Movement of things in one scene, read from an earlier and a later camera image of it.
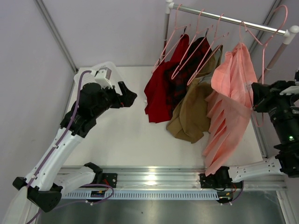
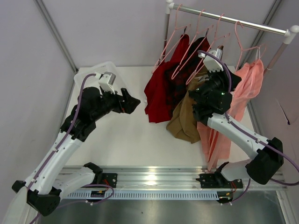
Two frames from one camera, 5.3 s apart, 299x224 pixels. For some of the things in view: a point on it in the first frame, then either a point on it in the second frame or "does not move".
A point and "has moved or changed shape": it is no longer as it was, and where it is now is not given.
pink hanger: [263, 45] to [261, 47]
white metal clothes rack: [289, 32] does not move
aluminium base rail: [154, 177] does not move
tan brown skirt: [192, 118] does not move
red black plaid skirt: [179, 77] does not move
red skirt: [157, 104] does not move
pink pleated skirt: [230, 106] has moved or changed shape
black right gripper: [265, 100] to [230, 78]
